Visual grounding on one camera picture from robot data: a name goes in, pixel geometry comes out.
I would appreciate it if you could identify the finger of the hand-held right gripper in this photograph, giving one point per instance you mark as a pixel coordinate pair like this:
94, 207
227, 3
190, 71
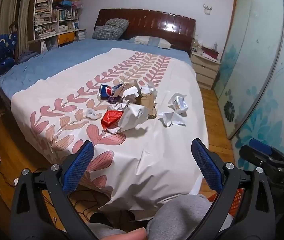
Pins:
260, 145

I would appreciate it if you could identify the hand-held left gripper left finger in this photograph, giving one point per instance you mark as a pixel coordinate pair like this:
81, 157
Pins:
79, 165

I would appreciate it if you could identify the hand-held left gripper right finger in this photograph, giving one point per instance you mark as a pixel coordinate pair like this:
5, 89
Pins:
207, 165

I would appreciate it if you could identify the orange plastic basket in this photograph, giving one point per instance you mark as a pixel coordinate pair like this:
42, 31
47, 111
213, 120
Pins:
238, 202

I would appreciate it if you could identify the white tissue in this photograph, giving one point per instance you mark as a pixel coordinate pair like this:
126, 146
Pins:
92, 113

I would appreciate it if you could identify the red foil wrapper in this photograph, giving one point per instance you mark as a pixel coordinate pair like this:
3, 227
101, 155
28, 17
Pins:
110, 118

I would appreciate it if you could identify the purple wrapper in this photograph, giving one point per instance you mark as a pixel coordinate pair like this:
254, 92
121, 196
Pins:
111, 100

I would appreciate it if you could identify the large white paper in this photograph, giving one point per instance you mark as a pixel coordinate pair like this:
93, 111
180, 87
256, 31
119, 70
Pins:
134, 116

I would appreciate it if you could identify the crushed blue soda can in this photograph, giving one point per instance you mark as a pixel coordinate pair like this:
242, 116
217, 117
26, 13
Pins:
105, 92

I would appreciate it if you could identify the brown cardboard piece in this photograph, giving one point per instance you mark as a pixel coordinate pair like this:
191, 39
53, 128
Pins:
145, 102

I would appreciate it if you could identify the torn white paper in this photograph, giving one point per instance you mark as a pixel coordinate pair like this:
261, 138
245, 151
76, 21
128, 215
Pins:
130, 91

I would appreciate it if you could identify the small white wrapper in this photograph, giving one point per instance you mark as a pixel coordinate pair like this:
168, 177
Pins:
147, 88

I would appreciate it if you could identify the person's left hand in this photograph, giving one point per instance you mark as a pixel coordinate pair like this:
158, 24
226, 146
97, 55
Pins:
124, 234

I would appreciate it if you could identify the white leaf-printed blanket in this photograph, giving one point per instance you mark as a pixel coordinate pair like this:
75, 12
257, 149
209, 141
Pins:
157, 155

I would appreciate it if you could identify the person's grey trouser legs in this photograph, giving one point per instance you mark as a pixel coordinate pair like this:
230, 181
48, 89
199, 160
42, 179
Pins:
182, 217

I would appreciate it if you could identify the floral glass wardrobe door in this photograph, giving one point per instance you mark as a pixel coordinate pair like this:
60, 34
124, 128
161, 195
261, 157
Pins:
256, 55

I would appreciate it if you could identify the beige nightstand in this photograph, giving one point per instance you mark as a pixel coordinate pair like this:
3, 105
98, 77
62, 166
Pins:
204, 72

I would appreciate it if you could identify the red box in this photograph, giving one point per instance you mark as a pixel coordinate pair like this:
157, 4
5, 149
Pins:
210, 53

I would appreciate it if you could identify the blue bedsheet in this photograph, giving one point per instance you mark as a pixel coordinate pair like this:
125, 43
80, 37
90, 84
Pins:
57, 57

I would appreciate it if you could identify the orange storage box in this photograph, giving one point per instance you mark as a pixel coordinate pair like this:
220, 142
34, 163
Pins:
67, 38

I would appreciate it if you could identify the blue moon-print cloth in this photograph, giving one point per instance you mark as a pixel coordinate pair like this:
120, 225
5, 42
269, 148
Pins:
2, 52

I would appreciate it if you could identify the grey plaid pillow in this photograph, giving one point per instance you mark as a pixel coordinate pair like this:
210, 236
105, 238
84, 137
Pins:
109, 31

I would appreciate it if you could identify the striped pillow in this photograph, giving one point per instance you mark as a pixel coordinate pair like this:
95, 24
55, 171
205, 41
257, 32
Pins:
147, 41

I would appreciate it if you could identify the white bookshelf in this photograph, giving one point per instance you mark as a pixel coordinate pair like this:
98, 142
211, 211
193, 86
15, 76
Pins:
51, 22

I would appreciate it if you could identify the dark wooden bed headboard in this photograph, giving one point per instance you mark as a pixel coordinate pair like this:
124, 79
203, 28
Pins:
157, 22

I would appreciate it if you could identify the rows of books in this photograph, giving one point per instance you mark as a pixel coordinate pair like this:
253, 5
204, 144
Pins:
44, 7

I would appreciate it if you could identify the white deer wall decoration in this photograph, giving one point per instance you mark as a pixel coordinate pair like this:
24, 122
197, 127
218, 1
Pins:
207, 9

